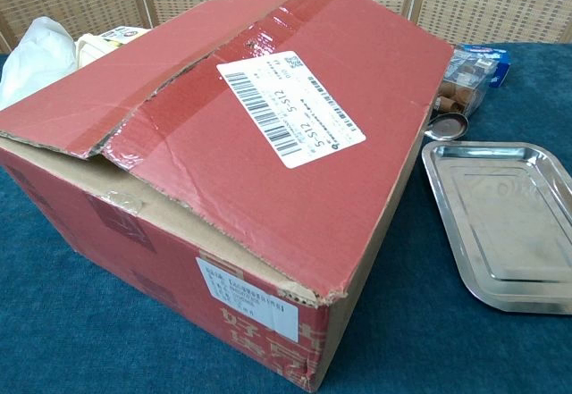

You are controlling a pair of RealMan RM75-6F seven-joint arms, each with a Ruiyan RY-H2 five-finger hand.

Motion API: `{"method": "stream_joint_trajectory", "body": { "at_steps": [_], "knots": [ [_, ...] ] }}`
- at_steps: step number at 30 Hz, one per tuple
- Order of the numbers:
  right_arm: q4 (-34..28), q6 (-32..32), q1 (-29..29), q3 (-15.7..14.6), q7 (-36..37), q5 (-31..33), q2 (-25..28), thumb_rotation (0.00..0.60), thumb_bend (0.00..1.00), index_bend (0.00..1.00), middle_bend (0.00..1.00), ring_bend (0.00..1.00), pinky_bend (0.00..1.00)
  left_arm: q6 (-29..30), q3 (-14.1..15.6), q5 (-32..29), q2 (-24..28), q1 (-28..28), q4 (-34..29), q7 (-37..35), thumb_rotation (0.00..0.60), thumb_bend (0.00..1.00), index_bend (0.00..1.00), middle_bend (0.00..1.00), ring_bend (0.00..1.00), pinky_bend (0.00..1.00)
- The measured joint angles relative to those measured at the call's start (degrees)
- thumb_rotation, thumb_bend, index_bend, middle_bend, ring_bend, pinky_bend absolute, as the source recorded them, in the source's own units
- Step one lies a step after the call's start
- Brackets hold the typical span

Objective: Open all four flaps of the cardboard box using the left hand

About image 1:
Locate brown cardboard box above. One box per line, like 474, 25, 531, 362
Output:
0, 0, 457, 394

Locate clear plastic snack package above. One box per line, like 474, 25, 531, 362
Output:
435, 52, 495, 116

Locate blue cookie package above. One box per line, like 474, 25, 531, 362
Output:
455, 43, 513, 89

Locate yellow sponges with card label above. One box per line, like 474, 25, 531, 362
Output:
96, 25, 148, 49

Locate stainless steel tray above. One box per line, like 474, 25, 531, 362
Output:
421, 141, 572, 314

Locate blue tablecloth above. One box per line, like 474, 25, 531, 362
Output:
0, 40, 572, 394

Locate woven bamboo folding screen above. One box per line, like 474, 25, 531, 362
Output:
0, 0, 572, 54

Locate white plastic bag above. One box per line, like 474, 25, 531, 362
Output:
0, 16, 80, 109

